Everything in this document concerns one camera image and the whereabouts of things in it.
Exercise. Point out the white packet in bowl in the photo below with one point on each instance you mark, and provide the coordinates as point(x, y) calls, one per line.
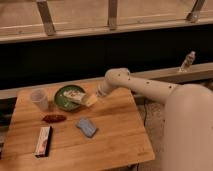
point(75, 96)

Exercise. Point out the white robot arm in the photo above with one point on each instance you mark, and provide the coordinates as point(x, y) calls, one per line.
point(188, 108)

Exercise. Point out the cream yellow gripper tip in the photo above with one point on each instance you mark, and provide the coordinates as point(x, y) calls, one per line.
point(90, 100)

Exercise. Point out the clear plastic cup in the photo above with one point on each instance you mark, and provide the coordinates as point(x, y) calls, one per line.
point(39, 98)

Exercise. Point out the blue sponge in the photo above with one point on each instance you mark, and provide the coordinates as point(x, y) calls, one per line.
point(87, 127)

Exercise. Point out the green ceramic bowl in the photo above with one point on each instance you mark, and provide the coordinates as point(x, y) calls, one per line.
point(65, 103)

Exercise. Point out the metal window frame bars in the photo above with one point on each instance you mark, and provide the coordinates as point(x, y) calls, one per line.
point(28, 20)

